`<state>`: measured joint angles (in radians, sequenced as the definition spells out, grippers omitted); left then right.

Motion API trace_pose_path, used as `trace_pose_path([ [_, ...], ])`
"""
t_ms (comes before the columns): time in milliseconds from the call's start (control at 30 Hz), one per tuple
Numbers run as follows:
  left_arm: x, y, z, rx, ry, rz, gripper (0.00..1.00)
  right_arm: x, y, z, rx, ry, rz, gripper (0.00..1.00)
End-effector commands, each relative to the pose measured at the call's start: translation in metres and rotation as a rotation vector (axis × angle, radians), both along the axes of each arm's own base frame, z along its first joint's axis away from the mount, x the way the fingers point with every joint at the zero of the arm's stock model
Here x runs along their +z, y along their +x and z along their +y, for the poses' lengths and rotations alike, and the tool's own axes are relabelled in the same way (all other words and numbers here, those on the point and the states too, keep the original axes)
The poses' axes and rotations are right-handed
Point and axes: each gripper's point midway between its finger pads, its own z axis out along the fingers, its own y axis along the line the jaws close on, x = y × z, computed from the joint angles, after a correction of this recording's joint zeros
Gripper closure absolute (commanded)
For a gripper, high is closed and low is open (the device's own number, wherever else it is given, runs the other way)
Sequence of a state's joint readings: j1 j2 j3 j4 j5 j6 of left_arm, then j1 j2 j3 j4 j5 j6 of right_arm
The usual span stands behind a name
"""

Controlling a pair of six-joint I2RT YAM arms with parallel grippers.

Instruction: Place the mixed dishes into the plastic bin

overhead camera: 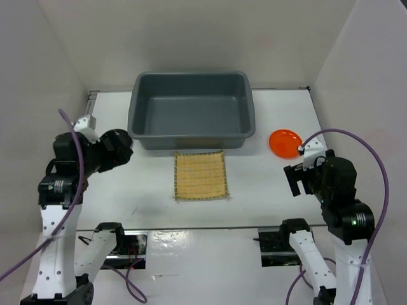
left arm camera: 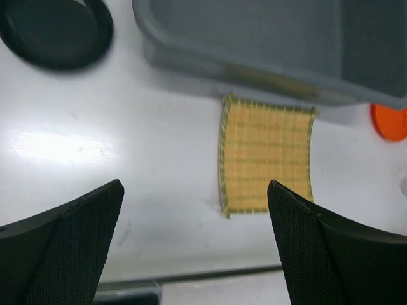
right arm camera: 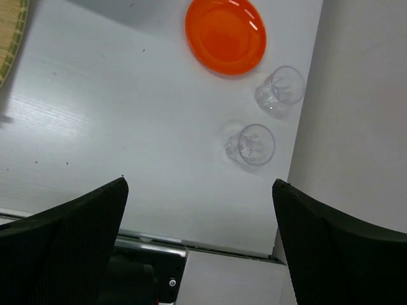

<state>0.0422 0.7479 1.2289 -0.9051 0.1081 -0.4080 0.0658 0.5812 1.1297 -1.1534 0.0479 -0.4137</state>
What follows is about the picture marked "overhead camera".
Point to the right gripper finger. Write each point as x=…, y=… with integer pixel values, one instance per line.
x=293, y=179
x=295, y=171

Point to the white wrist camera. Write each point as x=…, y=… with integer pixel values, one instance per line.
x=86, y=126
x=313, y=154

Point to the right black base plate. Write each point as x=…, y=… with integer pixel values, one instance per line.
x=274, y=251

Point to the grey plastic bin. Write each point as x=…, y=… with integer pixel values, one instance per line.
x=191, y=110

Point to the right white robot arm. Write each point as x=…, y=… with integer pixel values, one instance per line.
x=350, y=222

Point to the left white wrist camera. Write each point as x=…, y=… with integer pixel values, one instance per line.
x=86, y=126

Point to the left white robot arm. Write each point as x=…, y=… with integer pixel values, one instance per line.
x=62, y=280

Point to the orange plastic plate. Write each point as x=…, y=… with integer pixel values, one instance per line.
x=285, y=143

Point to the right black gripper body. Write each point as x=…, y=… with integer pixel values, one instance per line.
x=317, y=185

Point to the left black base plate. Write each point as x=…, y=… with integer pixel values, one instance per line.
x=133, y=251

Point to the bamboo woven mat tray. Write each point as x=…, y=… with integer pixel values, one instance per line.
x=200, y=176

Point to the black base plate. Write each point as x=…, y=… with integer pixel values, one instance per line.
x=274, y=251
x=133, y=251

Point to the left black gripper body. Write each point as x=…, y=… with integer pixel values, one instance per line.
x=102, y=159

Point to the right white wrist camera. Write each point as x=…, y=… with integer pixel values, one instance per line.
x=313, y=154

